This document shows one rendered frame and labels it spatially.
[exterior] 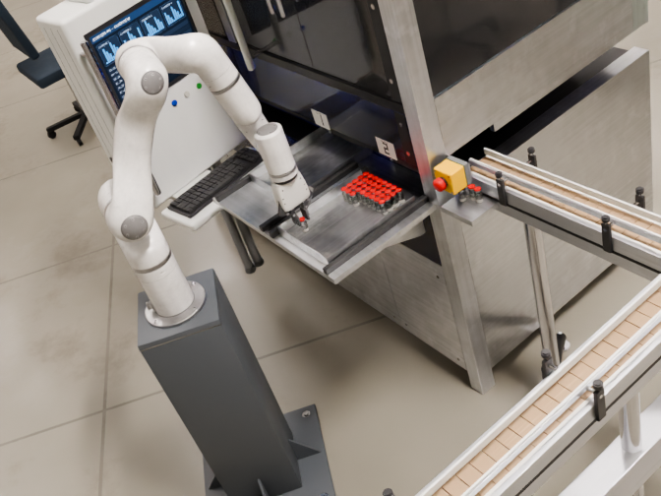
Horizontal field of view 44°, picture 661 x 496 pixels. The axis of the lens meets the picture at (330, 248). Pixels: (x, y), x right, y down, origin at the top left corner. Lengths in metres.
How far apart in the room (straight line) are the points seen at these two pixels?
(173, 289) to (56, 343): 1.78
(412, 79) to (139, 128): 0.72
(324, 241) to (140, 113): 0.69
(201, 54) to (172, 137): 0.94
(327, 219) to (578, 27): 0.97
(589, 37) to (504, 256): 0.74
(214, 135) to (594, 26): 1.40
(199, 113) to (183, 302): 0.91
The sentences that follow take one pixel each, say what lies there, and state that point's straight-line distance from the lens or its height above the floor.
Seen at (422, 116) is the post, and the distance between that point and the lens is 2.26.
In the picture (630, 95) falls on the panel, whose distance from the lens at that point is 3.01.
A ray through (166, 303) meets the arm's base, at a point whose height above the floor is 0.92.
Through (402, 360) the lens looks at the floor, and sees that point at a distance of 3.21.
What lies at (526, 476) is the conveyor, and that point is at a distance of 1.71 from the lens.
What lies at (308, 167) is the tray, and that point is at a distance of 2.76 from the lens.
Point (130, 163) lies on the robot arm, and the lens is 2.15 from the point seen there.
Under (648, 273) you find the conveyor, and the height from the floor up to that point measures 0.87.
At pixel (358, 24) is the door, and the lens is 2.28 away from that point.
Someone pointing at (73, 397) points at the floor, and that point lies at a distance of 3.75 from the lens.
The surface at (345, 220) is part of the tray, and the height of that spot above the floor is 0.88.
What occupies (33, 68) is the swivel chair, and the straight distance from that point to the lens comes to 5.69.
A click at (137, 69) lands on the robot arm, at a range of 2.02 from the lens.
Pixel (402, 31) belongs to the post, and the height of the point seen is 1.44.
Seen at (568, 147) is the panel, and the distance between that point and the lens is 2.81.
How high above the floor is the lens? 2.33
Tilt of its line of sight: 37 degrees down
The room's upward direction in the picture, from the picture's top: 19 degrees counter-clockwise
